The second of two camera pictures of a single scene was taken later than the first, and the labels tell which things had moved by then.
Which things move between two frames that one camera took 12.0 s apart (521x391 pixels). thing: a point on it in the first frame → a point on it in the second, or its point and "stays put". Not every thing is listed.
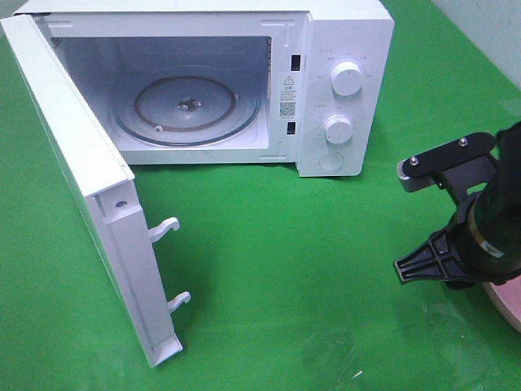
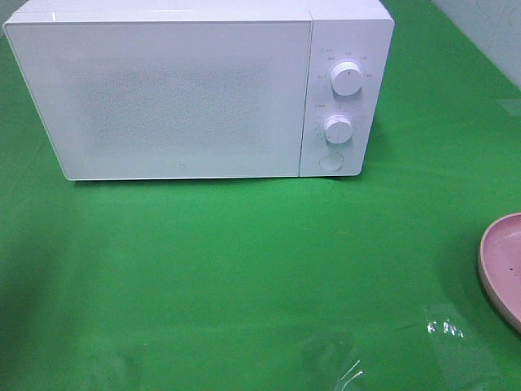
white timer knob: [338, 129] stays put
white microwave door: [109, 188] → [168, 99]
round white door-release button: [331, 161] stays put
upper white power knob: [346, 77] stays put
